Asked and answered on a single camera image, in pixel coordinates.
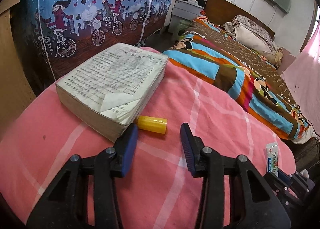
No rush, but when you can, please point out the colourful patchwork blanket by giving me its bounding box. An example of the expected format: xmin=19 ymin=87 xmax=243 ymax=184
xmin=162 ymin=16 xmax=318 ymax=145

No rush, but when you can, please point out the green plastic stool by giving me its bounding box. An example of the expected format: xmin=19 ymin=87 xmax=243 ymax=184
xmin=171 ymin=19 xmax=192 ymax=41

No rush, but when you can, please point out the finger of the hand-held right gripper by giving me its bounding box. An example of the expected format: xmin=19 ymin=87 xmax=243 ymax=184
xmin=264 ymin=172 xmax=284 ymax=196
xmin=277 ymin=169 xmax=292 ymax=186

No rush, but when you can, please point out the blue printed fabric wardrobe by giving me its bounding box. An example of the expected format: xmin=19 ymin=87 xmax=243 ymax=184
xmin=20 ymin=0 xmax=179 ymax=80

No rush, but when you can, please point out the white ointment tube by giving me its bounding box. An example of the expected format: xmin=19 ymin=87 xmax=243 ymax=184
xmin=265 ymin=143 xmax=280 ymax=177

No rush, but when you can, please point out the yellow plastic bottle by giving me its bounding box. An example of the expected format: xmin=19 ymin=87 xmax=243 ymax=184
xmin=136 ymin=116 xmax=168 ymax=134

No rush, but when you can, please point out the pink checkered tablecloth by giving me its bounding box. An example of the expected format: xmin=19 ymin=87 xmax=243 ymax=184
xmin=0 ymin=47 xmax=297 ymax=229

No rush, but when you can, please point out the white nightstand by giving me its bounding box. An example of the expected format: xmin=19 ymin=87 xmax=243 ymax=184
xmin=168 ymin=0 xmax=204 ymax=33

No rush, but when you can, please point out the brown wooden furniture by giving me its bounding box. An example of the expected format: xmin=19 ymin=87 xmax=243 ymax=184
xmin=0 ymin=0 xmax=37 ymax=142

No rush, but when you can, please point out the brown wooden headboard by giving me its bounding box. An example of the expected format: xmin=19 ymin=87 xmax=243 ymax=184
xmin=204 ymin=0 xmax=275 ymax=40

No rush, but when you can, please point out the beige pillow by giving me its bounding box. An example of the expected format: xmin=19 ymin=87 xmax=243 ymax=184
xmin=234 ymin=26 xmax=274 ymax=56

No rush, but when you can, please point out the floral pillow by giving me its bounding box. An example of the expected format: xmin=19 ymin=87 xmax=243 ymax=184
xmin=223 ymin=15 xmax=276 ymax=52

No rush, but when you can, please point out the yellow crumpled cloth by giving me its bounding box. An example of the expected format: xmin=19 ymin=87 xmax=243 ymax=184
xmin=273 ymin=48 xmax=284 ymax=68

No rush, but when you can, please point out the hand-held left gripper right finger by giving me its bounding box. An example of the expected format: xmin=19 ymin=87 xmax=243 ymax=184
xmin=180 ymin=123 xmax=292 ymax=229

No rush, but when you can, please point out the thick old book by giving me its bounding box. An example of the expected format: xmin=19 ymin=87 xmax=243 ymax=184
xmin=55 ymin=43 xmax=168 ymax=143

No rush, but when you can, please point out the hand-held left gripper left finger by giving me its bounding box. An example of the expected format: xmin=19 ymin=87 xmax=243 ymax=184
xmin=26 ymin=123 xmax=139 ymax=229

